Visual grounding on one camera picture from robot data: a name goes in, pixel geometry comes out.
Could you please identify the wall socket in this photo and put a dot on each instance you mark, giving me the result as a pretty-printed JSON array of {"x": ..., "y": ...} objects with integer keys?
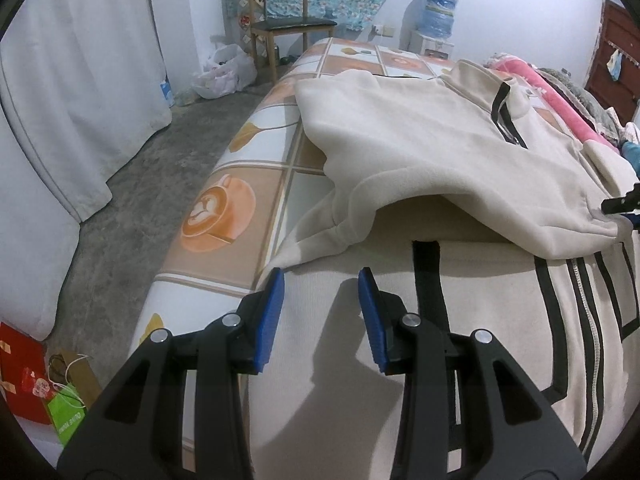
[{"x": 386, "y": 31}]

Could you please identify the white water dispenser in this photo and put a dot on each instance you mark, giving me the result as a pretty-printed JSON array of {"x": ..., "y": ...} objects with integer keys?
[{"x": 435, "y": 46}]

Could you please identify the grey blanket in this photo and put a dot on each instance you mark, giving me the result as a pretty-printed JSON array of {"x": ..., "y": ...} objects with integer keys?
[{"x": 590, "y": 105}]

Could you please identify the coffee cup patterned tablecloth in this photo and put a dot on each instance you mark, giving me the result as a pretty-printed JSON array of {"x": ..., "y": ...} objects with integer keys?
[{"x": 225, "y": 210}]

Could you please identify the wooden chair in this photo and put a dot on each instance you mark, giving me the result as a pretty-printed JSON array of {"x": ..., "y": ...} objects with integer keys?
[{"x": 292, "y": 24}]

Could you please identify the red gift bag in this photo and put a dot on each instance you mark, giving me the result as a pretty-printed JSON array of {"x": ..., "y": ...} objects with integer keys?
[{"x": 20, "y": 370}]

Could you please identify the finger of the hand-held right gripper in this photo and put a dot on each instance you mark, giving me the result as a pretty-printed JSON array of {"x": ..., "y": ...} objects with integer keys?
[{"x": 620, "y": 204}]

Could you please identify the green bottle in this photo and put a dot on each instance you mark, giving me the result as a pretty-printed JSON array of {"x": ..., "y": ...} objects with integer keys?
[{"x": 276, "y": 54}]

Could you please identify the patterned panel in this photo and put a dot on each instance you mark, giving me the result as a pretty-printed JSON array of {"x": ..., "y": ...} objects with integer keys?
[{"x": 245, "y": 20}]

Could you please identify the brown wooden door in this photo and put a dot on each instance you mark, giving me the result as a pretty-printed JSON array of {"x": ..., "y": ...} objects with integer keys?
[{"x": 605, "y": 40}]

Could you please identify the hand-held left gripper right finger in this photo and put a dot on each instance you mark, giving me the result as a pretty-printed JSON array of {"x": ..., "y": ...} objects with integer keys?
[{"x": 372, "y": 320}]

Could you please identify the white pink cloth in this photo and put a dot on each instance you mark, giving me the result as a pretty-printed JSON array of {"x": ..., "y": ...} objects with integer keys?
[{"x": 631, "y": 135}]

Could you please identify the blue printed cloth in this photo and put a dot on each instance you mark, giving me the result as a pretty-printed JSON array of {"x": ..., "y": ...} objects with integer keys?
[{"x": 632, "y": 157}]

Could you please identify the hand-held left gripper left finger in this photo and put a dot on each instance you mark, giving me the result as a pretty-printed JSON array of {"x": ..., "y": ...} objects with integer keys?
[{"x": 270, "y": 320}]

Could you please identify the green paper bag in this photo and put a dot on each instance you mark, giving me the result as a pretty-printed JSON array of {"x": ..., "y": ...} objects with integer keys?
[{"x": 65, "y": 415}]

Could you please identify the cream zip sweatshirt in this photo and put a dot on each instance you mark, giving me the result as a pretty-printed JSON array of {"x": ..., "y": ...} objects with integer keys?
[{"x": 400, "y": 135}]

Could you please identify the pink floral blanket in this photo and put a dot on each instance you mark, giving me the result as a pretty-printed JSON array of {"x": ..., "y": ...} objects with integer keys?
[{"x": 575, "y": 120}]

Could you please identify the white curtain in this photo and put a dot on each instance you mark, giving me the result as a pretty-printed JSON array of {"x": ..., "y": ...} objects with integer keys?
[{"x": 75, "y": 85}]

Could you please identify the white plastic bag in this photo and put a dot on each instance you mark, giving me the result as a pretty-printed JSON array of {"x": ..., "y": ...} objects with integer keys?
[{"x": 225, "y": 72}]

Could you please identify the blue packet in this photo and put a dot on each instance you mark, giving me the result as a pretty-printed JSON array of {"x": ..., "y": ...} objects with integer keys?
[{"x": 167, "y": 94}]

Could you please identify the small hanging cloth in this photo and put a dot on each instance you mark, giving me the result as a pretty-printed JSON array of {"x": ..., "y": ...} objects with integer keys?
[{"x": 614, "y": 66}]

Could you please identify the brown paper bag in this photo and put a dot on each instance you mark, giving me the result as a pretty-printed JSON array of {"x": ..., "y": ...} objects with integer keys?
[{"x": 85, "y": 380}]

